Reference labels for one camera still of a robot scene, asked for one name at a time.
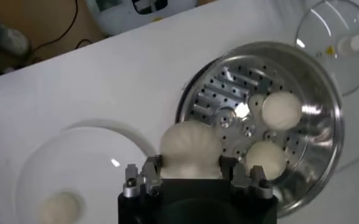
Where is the perforated steel steamer basket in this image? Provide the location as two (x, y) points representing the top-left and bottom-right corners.
(174, 41), (346, 219)

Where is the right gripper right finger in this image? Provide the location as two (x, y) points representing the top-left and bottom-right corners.
(220, 156), (274, 200)

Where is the black floor cable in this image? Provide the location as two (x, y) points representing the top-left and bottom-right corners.
(31, 0), (93, 57)

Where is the teal grey floor object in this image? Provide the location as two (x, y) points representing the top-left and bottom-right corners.
(0, 12), (30, 61)

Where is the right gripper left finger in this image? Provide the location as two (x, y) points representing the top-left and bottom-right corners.
(123, 155), (165, 198)

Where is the white steamed baozi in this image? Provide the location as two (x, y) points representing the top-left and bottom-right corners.
(38, 191), (82, 224)
(159, 120), (224, 180)
(245, 140), (289, 181)
(260, 91), (304, 131)

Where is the round white plate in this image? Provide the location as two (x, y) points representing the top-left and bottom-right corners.
(14, 120), (158, 224)

